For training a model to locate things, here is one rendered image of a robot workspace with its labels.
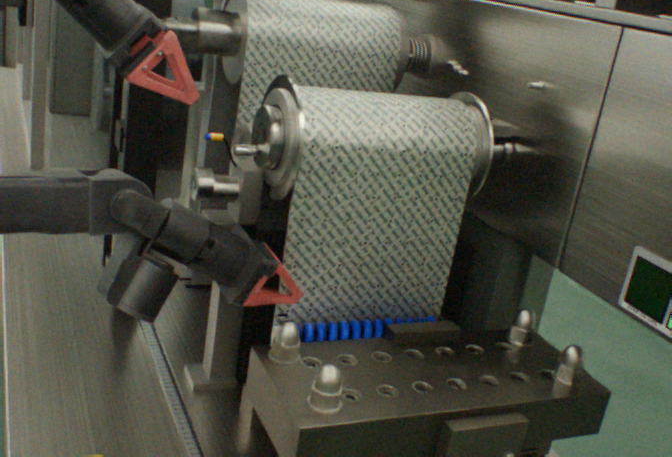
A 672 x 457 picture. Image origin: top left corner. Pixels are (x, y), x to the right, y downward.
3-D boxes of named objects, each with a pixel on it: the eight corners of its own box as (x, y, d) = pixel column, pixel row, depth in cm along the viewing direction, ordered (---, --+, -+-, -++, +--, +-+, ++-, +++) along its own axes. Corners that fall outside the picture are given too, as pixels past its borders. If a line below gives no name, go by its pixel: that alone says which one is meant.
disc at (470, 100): (417, 175, 109) (444, 76, 103) (420, 175, 109) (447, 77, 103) (469, 223, 97) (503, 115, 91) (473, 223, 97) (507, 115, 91)
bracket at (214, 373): (180, 372, 102) (203, 157, 93) (226, 369, 105) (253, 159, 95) (188, 393, 98) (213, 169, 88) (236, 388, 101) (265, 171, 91)
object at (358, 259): (270, 338, 92) (291, 195, 86) (434, 328, 102) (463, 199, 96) (272, 340, 91) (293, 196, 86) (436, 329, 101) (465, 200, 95)
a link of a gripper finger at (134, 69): (176, 128, 79) (110, 64, 74) (164, 112, 85) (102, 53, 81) (222, 82, 79) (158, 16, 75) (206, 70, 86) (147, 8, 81)
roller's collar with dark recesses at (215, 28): (186, 49, 109) (191, 4, 107) (226, 53, 112) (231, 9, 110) (197, 56, 104) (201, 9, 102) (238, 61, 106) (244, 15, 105)
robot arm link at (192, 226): (170, 197, 78) (154, 189, 83) (137, 256, 77) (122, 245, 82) (223, 227, 81) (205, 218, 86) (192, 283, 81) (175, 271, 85)
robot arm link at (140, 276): (124, 184, 73) (99, 171, 80) (63, 289, 72) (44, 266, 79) (221, 237, 79) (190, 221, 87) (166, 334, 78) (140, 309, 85)
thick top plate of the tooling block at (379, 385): (244, 390, 88) (251, 344, 86) (519, 365, 104) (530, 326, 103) (291, 479, 74) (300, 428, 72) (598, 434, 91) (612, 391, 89)
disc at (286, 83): (249, 168, 98) (268, 58, 92) (253, 168, 98) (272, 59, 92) (285, 222, 86) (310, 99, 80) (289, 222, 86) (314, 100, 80)
